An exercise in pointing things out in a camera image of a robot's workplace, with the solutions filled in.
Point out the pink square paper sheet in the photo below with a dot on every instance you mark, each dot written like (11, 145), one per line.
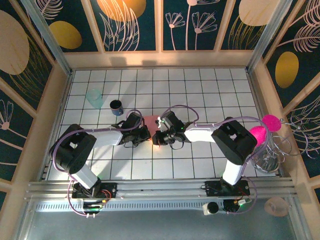
(151, 122)

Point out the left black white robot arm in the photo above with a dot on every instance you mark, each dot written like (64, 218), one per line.
(75, 157)

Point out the dark blue mug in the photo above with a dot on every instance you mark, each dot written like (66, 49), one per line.
(117, 108)

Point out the clear teal plastic cup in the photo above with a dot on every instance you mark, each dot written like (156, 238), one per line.
(95, 97)

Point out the small white black webcam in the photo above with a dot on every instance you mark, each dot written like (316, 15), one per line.
(212, 208)

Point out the magenta felt disc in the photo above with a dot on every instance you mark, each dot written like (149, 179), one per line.
(273, 123)
(258, 133)

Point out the translucent pink round disc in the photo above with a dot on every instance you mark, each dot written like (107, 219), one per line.
(276, 206)

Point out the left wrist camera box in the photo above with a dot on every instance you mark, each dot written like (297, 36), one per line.
(133, 120)

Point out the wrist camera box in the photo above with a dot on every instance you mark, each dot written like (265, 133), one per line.
(133, 120)
(168, 120)

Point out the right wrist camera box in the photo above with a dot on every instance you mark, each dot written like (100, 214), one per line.
(168, 120)

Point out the aluminium mounting rail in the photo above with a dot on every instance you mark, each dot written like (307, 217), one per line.
(162, 190)

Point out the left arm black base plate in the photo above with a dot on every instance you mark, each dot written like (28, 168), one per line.
(112, 187)

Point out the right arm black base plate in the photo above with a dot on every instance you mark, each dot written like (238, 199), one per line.
(212, 190)

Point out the aluminium frame post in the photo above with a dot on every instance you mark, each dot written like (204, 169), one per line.
(267, 37)
(47, 37)

